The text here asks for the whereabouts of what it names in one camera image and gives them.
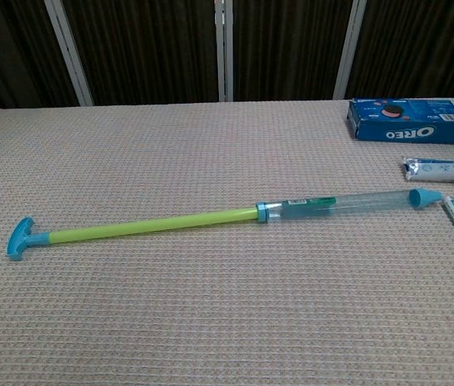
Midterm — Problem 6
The green blue toothbrush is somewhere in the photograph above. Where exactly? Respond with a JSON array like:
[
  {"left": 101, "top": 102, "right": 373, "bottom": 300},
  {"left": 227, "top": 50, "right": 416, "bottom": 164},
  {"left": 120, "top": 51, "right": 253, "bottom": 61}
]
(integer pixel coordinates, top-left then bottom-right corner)
[{"left": 6, "top": 188, "right": 442, "bottom": 262}]

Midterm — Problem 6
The white blue toothpaste tube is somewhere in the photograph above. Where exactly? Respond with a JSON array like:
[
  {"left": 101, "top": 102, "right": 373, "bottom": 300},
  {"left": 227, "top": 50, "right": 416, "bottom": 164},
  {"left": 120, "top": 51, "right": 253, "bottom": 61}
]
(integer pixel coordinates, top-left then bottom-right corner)
[{"left": 402, "top": 155, "right": 454, "bottom": 185}]

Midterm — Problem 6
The beige woven tablecloth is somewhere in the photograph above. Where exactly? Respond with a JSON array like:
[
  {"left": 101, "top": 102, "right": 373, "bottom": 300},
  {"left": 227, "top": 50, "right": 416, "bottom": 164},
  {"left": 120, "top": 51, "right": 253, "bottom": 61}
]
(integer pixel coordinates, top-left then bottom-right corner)
[{"left": 0, "top": 96, "right": 454, "bottom": 386}]

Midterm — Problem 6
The dark folding screen panel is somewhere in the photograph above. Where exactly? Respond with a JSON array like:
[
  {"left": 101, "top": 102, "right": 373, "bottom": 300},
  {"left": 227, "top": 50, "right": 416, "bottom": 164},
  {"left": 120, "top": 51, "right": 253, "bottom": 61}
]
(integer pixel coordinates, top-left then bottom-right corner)
[
  {"left": 44, "top": 0, "right": 228, "bottom": 108},
  {"left": 214, "top": 0, "right": 368, "bottom": 102},
  {"left": 333, "top": 0, "right": 454, "bottom": 101},
  {"left": 0, "top": 0, "right": 93, "bottom": 116}
]

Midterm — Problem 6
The blue Oreo cookie box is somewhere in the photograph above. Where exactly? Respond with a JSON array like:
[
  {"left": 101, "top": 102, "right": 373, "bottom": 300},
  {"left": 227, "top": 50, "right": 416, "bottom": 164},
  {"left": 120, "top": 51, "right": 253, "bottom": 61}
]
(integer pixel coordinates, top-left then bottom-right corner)
[{"left": 346, "top": 98, "right": 454, "bottom": 146}]

